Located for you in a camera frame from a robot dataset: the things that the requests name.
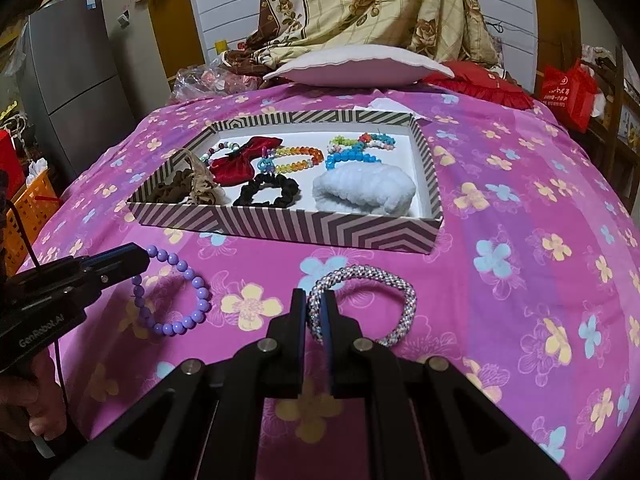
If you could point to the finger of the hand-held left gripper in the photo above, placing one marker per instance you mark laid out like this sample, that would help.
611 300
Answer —
107 277
132 251

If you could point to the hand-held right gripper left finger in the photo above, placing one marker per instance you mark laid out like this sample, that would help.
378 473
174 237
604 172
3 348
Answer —
300 320

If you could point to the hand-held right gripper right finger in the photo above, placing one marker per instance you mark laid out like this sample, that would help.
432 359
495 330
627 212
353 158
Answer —
329 330

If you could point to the striped cardboard box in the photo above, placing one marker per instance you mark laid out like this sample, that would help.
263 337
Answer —
280 230

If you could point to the red satin bow hair clip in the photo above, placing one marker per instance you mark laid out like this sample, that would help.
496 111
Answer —
235 165

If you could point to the person's left hand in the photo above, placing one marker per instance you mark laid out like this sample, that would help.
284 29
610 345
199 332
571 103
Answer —
25 400

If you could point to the brown scrunchie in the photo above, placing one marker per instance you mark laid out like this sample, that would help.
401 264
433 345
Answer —
167 187

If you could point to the leopard print ribbon scrunchie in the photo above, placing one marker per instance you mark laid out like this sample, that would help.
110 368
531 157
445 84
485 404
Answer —
202 185

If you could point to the orange plastic basket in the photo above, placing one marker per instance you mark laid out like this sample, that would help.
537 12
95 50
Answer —
35 210

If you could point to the black scrunchie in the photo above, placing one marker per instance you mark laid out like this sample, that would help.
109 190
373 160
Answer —
285 190

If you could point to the light blue fluffy scrunchie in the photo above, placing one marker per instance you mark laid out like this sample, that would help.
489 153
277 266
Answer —
365 190

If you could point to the red gift bag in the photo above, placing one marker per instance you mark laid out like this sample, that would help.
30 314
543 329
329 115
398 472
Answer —
10 165

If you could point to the grey refrigerator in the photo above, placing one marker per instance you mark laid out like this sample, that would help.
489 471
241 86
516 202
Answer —
75 85

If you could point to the clear plastic bag of flowers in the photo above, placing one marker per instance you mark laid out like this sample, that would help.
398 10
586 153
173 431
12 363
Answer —
210 80

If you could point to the white paper sheet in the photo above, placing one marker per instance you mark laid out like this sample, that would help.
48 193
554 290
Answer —
390 105

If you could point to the pink floral bedsheet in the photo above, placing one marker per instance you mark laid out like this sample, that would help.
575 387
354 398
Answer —
525 200

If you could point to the white pillow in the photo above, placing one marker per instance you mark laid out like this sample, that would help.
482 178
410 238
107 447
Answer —
360 65

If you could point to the red frilled cushion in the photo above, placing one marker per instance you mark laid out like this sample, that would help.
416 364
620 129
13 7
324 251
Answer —
480 85

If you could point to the beige floral blanket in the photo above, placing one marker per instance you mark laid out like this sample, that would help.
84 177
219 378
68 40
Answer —
370 5

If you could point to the red shopping bag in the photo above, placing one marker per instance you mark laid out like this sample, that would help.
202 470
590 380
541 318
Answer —
570 95

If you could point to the wooden shelf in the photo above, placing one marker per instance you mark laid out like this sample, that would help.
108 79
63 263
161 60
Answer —
617 110

